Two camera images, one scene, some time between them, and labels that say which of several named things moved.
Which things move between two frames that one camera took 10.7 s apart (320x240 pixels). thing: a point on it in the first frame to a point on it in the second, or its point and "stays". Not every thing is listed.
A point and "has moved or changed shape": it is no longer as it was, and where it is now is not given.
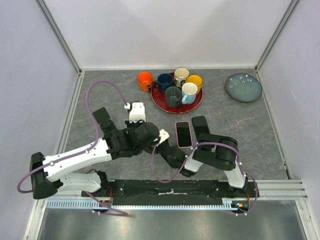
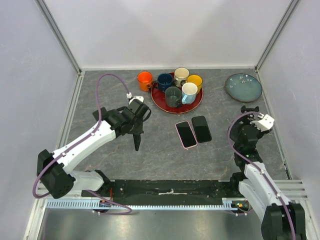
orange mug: x=145 y=79 stays
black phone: x=200 y=125 stays
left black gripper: x=129 y=125 to x=139 y=129
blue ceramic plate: x=244 y=87 stays
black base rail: x=170 y=192 stays
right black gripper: x=159 y=145 to x=246 y=119
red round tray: x=159 y=98 stays
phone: x=183 y=134 has moved or changed shape
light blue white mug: x=189 y=91 stays
